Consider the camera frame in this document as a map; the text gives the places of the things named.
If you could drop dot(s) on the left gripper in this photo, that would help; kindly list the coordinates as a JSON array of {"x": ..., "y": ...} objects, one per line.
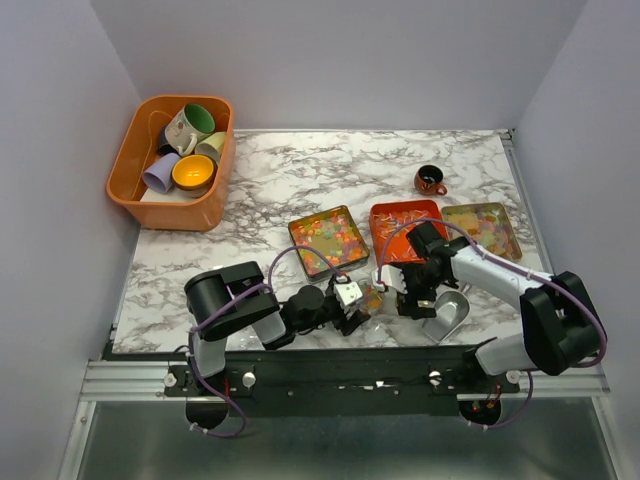
[{"x": 356, "y": 319}]

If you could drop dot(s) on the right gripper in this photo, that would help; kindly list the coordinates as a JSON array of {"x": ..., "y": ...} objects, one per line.
[{"x": 407, "y": 299}]

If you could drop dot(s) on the clear glass jar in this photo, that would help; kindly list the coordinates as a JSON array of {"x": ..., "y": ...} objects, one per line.
[{"x": 373, "y": 298}]

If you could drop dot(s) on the silver metal scoop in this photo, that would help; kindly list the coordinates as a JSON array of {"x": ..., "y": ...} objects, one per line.
[{"x": 451, "y": 308}]

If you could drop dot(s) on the dark tin of gummies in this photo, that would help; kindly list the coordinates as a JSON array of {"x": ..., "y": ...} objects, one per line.
[{"x": 335, "y": 235}]

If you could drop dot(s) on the orange lollipop tin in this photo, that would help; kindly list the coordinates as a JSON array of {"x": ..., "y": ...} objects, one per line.
[{"x": 384, "y": 218}]

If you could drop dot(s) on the gold popsicle candy tin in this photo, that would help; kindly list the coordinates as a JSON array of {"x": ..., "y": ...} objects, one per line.
[{"x": 489, "y": 225}]

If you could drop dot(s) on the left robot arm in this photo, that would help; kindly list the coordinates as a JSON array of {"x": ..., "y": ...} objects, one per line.
[{"x": 227, "y": 300}]

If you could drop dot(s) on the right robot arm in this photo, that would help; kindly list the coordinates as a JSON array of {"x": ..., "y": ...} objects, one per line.
[{"x": 560, "y": 328}]

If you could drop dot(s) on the orange black mug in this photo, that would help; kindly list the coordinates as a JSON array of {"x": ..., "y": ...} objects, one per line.
[{"x": 428, "y": 181}]

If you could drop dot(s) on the yellow-inside bowl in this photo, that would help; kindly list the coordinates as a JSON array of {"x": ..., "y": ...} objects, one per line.
[{"x": 194, "y": 174}]

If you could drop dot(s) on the cream yellow cup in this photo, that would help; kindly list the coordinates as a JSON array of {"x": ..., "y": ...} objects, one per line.
[{"x": 212, "y": 146}]

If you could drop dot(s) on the lavender cup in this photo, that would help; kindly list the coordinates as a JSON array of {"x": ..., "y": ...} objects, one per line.
[{"x": 158, "y": 177}]

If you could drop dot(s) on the floral green-inside mug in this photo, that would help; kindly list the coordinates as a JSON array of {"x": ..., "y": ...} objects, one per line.
[{"x": 189, "y": 126}]

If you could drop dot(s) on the dark navy cup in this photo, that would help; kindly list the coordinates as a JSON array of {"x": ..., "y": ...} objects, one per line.
[{"x": 163, "y": 145}]

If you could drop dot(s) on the orange plastic bin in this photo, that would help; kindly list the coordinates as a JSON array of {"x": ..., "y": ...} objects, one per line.
[{"x": 173, "y": 210}]

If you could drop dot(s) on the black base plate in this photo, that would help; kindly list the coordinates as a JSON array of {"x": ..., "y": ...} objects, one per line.
[{"x": 353, "y": 382}]

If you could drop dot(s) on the aluminium frame rail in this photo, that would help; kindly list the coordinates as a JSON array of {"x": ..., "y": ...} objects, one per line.
[{"x": 119, "y": 381}]

